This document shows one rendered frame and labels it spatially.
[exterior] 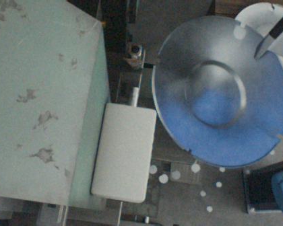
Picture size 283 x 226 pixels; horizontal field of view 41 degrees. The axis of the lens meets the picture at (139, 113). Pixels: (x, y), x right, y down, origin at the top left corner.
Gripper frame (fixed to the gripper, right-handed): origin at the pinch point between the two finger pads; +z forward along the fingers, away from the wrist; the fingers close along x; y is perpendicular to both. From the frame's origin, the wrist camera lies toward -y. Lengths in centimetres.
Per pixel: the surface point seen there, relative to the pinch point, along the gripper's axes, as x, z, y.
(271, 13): 86, 9, -11
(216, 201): 72, 76, 27
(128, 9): -16.4, 3.9, -16.2
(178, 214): 61, 86, 20
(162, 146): 5.9, 31.1, -0.9
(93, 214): -4, 51, -1
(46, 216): -13, 53, -8
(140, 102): 7.9, 28.4, -11.6
